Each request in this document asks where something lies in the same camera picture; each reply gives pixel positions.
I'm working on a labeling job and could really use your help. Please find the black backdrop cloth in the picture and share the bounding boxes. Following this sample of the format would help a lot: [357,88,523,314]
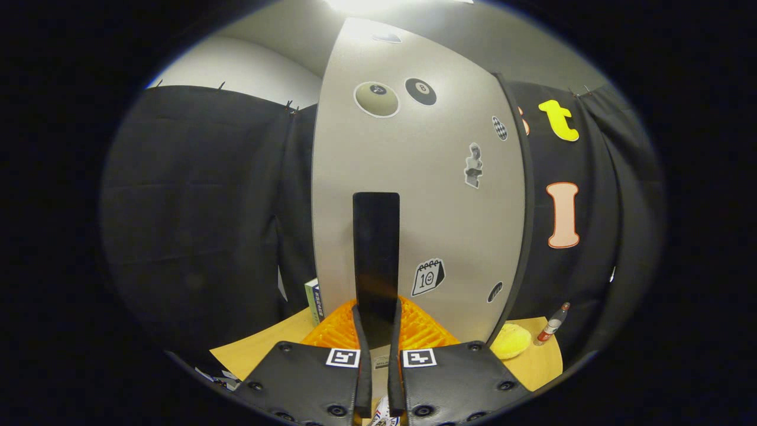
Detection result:
[101,74,666,379]

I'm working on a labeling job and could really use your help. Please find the black door handle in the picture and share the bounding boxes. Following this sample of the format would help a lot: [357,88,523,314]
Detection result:
[352,192,401,350]

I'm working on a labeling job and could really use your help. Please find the large ceiling light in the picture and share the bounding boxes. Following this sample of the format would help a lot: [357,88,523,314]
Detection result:
[325,0,474,15]

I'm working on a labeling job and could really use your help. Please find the beige shoe cabinet door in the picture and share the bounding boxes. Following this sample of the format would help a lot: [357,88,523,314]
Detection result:
[312,17,527,380]

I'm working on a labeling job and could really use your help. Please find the yellow plush toy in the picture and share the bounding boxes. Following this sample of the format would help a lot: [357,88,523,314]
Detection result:
[490,323,532,360]

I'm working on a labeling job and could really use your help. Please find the red label bottle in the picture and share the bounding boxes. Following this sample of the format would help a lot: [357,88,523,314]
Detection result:
[534,302,571,346]

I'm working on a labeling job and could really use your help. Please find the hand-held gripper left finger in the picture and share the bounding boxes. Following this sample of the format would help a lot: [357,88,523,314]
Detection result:
[245,298,374,426]

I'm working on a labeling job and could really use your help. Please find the grey shoe cabinet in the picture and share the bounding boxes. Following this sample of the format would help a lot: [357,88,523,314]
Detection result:
[488,72,536,347]

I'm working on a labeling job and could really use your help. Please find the white canvas shoe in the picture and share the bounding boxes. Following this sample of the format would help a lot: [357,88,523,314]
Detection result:
[368,395,403,426]

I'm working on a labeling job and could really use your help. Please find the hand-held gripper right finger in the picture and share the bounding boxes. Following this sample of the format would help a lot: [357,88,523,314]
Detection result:
[387,296,533,426]

